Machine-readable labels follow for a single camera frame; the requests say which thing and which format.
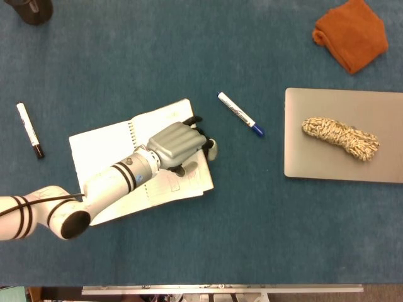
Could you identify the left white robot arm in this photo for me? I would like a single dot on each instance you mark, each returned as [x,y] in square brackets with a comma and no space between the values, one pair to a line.
[107,182]

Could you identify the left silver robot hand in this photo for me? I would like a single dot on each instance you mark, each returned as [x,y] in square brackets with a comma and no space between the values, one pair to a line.
[176,143]

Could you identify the blue felt table cloth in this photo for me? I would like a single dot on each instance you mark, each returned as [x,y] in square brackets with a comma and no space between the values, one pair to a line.
[201,245]

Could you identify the black mesh pen holder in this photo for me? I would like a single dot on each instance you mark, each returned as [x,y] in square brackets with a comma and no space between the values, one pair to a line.
[34,12]

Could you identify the aluminium table edge rail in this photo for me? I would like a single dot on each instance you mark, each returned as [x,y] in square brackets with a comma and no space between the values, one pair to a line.
[220,289]

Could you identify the black-capped white marker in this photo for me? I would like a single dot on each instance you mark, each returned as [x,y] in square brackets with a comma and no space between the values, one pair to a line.
[28,129]

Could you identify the blue-capped white marker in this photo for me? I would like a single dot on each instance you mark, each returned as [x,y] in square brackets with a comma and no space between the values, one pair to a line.
[236,110]

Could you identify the yellow spiral notebook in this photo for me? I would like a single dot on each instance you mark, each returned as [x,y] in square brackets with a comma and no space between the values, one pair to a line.
[100,148]

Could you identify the orange folded towel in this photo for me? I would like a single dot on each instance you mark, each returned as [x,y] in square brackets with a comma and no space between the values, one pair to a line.
[352,34]

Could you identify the grey metal tray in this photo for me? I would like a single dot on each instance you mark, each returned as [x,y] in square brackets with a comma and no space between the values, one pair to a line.
[346,163]

